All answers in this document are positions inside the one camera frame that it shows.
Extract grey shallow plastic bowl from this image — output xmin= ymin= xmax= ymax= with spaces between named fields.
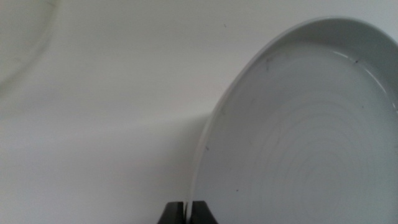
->
xmin=183 ymin=16 xmax=398 ymax=224

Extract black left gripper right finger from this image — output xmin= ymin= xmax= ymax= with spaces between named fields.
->
xmin=189 ymin=200 xmax=219 ymax=224

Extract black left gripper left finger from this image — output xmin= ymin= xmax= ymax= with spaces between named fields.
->
xmin=157 ymin=201 xmax=187 ymax=224

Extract white shallow plastic bowl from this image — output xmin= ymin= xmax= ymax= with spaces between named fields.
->
xmin=0 ymin=0 xmax=60 ymax=91

